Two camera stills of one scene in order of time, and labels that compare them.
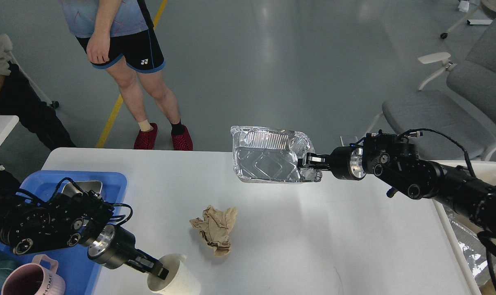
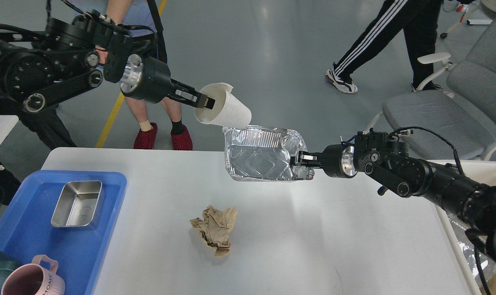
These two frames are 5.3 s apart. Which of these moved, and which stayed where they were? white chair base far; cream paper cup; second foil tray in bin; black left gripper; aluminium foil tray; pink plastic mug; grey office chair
Moved: aluminium foil tray; black left gripper; cream paper cup
Stayed: white chair base far; grey office chair; second foil tray in bin; pink plastic mug
